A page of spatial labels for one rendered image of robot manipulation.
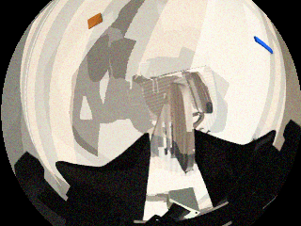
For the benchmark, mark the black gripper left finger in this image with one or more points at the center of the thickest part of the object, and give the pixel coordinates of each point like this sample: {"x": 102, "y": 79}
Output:
{"x": 125, "y": 178}

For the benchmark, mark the blue flat bar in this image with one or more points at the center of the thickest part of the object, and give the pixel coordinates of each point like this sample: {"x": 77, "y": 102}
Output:
{"x": 261, "y": 43}

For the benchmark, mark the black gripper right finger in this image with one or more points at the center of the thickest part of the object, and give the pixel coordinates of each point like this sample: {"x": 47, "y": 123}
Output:
{"x": 222, "y": 163}

